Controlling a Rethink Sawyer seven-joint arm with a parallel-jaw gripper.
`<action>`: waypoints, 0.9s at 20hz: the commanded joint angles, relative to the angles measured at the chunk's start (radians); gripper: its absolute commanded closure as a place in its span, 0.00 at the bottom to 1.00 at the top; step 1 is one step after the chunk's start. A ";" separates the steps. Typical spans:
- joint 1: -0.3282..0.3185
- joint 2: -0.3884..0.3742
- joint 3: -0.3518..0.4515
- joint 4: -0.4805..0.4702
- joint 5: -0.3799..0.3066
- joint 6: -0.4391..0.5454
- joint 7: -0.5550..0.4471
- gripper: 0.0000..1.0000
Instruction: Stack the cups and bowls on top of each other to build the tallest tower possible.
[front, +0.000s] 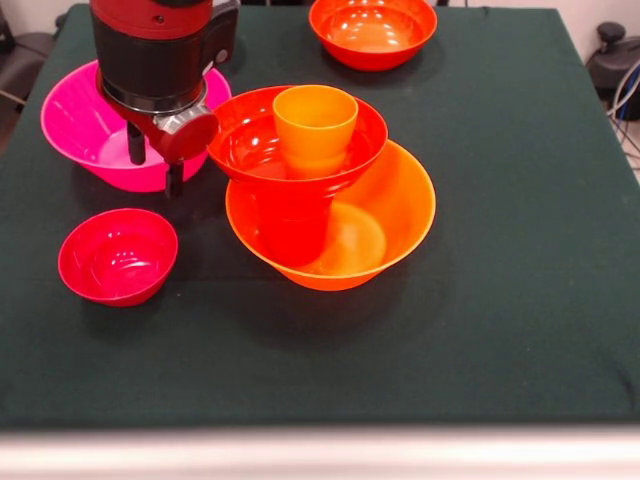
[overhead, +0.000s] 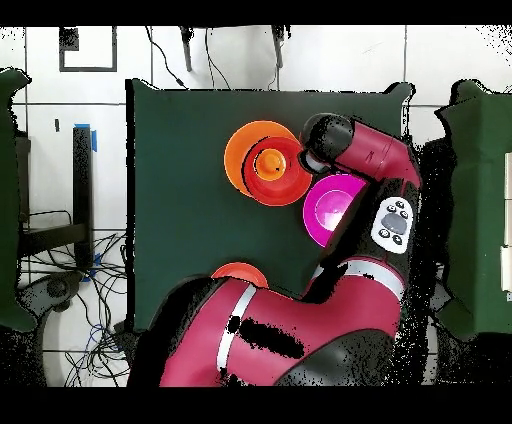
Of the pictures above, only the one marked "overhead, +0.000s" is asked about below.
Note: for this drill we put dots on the red-orange plastic bowl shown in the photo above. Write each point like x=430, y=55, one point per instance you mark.
x=240, y=272
x=280, y=192

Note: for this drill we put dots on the orange plastic cup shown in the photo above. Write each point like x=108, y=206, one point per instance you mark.
x=270, y=164

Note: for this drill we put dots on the large pink bowl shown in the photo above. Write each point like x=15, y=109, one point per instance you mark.
x=320, y=212

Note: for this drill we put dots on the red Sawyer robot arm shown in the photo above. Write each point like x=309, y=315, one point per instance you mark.
x=320, y=320

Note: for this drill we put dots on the large orange bowl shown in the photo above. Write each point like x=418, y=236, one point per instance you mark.
x=236, y=152

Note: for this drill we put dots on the dark green tablecloth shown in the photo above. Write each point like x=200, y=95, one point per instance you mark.
x=180, y=220

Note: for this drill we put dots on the black tripod leg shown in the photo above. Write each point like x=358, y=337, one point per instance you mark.
x=278, y=48
x=186, y=52

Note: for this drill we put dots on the black stand with blue tape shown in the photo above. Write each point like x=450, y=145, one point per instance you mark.
x=82, y=180

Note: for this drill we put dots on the black power brick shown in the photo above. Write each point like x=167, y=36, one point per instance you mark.
x=126, y=338

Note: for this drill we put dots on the green cloth side table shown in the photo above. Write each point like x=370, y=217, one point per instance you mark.
x=8, y=200
x=480, y=200

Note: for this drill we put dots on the black square frame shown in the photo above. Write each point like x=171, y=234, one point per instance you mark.
x=114, y=52

